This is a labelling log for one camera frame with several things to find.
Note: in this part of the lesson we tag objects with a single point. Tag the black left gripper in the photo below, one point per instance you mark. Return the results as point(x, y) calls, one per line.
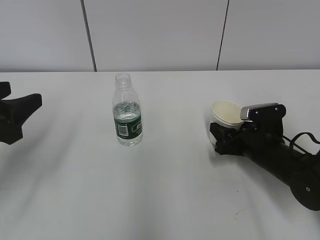
point(15, 112)

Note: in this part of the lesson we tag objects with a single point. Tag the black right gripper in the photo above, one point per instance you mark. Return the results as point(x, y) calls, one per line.
point(247, 141)

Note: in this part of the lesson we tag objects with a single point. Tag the white paper cup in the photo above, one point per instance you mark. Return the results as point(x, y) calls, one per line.
point(227, 114)

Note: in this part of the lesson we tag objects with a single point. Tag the clear green-label water bottle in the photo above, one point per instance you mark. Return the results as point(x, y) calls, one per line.
point(126, 111)

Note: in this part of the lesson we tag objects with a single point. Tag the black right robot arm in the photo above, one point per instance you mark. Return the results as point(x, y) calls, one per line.
point(300, 172)

